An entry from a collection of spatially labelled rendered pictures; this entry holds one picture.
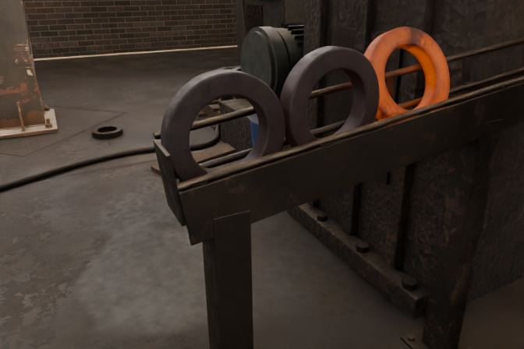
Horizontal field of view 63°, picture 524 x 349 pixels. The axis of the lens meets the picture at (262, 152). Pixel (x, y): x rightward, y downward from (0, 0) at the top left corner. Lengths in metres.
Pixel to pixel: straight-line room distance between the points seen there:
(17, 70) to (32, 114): 0.29
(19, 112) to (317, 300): 2.32
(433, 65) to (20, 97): 2.66
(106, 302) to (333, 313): 0.65
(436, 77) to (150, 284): 0.99
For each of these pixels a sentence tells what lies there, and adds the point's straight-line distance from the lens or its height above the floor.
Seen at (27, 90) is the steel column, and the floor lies 0.26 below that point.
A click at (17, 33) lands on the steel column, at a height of 0.62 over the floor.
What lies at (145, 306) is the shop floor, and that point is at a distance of 1.32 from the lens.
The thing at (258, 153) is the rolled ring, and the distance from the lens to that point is 0.64.
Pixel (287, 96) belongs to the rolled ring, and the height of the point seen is 0.69.
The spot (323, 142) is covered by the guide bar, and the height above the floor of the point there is 0.61.
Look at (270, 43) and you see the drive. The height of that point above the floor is 0.62.
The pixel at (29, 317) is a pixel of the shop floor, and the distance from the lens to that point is 1.41.
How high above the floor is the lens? 0.83
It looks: 21 degrees down
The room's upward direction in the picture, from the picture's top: 1 degrees counter-clockwise
